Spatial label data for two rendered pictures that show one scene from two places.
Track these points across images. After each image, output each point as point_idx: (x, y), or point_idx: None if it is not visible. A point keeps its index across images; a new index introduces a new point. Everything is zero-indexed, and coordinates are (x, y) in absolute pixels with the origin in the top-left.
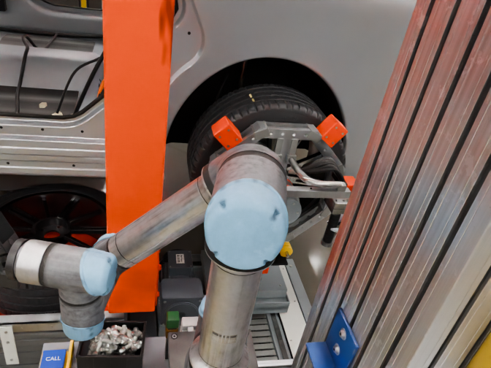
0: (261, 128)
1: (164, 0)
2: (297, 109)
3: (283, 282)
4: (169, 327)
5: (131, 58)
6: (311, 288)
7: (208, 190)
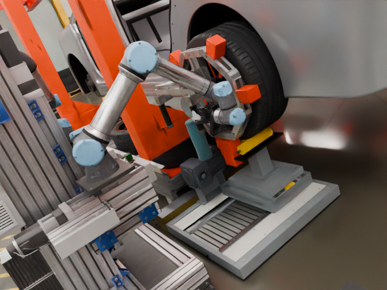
0: (180, 53)
1: (76, 3)
2: (204, 35)
3: (274, 186)
4: (125, 159)
5: (84, 29)
6: (336, 214)
7: (38, 71)
